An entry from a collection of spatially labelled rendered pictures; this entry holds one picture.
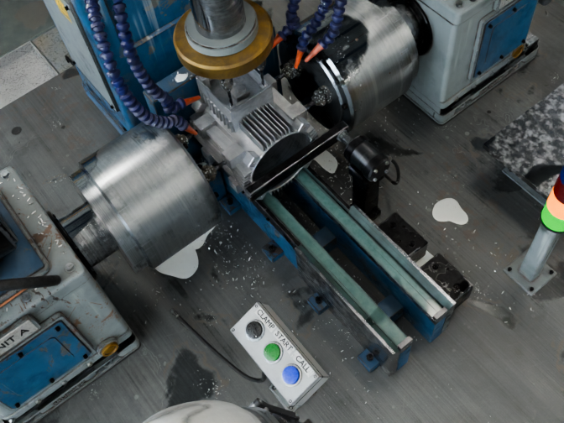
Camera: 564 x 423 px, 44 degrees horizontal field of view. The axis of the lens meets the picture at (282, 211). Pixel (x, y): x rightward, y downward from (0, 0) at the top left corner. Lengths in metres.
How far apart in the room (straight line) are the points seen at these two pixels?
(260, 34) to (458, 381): 0.77
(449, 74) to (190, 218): 0.67
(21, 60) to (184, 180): 1.52
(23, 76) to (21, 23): 0.83
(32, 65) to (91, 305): 1.51
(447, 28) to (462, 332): 0.63
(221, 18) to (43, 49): 1.51
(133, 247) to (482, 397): 0.73
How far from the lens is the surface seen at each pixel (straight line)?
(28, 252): 1.24
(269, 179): 1.37
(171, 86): 1.40
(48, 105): 1.94
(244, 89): 1.38
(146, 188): 1.26
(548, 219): 1.34
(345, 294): 1.36
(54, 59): 2.61
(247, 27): 1.25
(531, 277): 1.54
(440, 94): 1.66
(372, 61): 1.42
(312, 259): 1.39
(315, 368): 1.16
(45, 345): 1.30
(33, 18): 3.46
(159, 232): 1.28
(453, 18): 1.49
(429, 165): 1.67
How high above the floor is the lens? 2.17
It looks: 59 degrees down
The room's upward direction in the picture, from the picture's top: 9 degrees counter-clockwise
